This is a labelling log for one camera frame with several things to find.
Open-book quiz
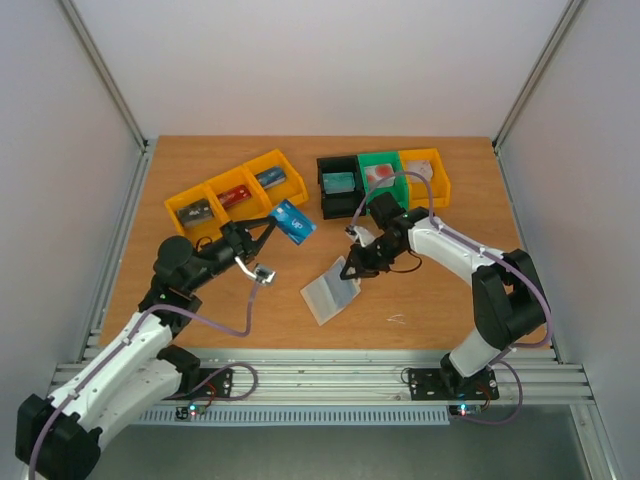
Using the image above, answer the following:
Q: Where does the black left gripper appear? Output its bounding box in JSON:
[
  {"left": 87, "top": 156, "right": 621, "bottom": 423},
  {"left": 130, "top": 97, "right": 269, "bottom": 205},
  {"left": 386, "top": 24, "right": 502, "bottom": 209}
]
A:
[{"left": 185, "top": 216, "right": 278, "bottom": 292}]

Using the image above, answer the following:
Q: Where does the beige card holder wallet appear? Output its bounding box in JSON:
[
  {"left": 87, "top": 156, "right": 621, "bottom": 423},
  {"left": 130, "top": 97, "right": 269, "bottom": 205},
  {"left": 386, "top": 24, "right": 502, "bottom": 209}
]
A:
[{"left": 300, "top": 256, "right": 361, "bottom": 326}]

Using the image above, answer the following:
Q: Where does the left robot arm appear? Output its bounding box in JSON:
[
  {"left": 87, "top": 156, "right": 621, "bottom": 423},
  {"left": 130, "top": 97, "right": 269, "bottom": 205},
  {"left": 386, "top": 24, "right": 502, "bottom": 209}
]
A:
[{"left": 15, "top": 216, "right": 276, "bottom": 479}]

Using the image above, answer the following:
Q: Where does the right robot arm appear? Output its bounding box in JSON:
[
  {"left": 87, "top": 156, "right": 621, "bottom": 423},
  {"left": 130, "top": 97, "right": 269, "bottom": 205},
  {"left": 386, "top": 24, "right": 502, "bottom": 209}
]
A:
[{"left": 340, "top": 193, "right": 551, "bottom": 400}]

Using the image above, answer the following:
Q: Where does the yellow bin with red cards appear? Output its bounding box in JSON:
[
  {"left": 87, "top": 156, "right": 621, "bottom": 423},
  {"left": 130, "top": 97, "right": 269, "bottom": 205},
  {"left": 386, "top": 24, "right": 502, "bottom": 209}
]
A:
[{"left": 205, "top": 166, "right": 271, "bottom": 221}]

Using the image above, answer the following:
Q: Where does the yellow bin with blue cards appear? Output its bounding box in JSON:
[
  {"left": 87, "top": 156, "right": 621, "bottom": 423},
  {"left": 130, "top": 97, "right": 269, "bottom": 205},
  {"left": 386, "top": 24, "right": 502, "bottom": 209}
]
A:
[{"left": 242, "top": 149, "right": 309, "bottom": 207}]

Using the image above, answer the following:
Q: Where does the blue VIP card stack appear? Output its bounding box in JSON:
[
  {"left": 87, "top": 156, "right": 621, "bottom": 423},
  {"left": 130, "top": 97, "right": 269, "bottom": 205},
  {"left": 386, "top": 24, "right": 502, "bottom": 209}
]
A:
[{"left": 255, "top": 166, "right": 287, "bottom": 190}]

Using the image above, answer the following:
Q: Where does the green bin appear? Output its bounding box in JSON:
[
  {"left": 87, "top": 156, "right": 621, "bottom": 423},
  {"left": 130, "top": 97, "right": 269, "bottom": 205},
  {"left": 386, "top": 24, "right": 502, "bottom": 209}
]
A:
[{"left": 357, "top": 151, "right": 409, "bottom": 210}]

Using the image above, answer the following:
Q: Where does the right yellow bin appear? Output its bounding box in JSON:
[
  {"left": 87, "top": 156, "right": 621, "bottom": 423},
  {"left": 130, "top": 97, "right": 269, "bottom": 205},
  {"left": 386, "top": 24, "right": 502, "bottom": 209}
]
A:
[{"left": 398, "top": 148, "right": 451, "bottom": 209}]

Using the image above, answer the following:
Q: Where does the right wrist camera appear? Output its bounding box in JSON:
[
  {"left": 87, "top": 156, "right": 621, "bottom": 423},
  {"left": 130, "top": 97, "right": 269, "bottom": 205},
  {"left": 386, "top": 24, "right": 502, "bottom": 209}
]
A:
[{"left": 345, "top": 225, "right": 375, "bottom": 247}]

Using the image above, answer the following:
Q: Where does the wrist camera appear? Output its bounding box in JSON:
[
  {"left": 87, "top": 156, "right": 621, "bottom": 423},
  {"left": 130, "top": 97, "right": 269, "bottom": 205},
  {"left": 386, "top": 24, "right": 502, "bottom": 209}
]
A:
[
  {"left": 345, "top": 225, "right": 375, "bottom": 247},
  {"left": 234, "top": 256, "right": 276, "bottom": 286}
]

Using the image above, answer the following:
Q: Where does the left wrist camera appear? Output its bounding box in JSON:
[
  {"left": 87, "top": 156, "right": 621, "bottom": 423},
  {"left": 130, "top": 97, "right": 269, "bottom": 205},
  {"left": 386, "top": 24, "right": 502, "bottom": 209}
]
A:
[{"left": 234, "top": 256, "right": 276, "bottom": 286}]

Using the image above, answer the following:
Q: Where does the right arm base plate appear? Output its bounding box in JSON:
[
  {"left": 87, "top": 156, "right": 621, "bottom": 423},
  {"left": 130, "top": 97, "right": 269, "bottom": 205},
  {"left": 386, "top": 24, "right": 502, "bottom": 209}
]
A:
[{"left": 407, "top": 368, "right": 500, "bottom": 401}]

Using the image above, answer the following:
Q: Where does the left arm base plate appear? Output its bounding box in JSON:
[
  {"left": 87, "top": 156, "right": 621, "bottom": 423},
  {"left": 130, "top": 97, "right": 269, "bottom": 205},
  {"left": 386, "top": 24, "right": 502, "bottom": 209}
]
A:
[{"left": 167, "top": 368, "right": 234, "bottom": 401}]

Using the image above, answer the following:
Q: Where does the grey slotted cable duct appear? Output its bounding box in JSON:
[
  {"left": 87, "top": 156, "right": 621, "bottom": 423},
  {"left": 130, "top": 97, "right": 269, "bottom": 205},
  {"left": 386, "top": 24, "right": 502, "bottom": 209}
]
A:
[{"left": 136, "top": 405, "right": 450, "bottom": 428}]

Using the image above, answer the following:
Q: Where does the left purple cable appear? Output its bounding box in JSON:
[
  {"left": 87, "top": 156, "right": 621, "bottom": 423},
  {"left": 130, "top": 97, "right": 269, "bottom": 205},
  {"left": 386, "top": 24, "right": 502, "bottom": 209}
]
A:
[{"left": 27, "top": 279, "right": 261, "bottom": 480}]

